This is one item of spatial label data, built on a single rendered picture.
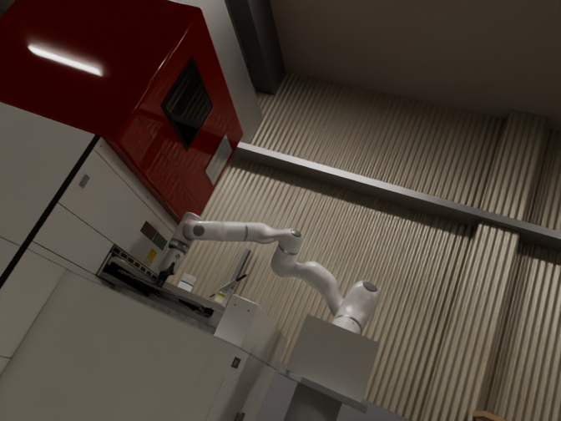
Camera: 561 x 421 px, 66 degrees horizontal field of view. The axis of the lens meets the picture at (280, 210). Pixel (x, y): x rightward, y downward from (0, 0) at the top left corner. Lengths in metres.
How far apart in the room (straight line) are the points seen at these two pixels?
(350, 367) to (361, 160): 2.85
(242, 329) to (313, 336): 0.26
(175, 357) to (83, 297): 0.37
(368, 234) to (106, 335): 2.72
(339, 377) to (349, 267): 2.26
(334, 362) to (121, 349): 0.66
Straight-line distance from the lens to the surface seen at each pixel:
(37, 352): 1.57
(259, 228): 1.98
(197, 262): 3.96
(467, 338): 3.49
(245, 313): 1.40
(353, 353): 1.50
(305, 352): 1.51
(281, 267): 1.95
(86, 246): 1.62
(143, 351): 1.41
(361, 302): 1.78
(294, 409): 1.54
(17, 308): 1.52
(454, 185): 4.06
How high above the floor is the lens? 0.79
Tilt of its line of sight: 19 degrees up
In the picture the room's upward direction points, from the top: 25 degrees clockwise
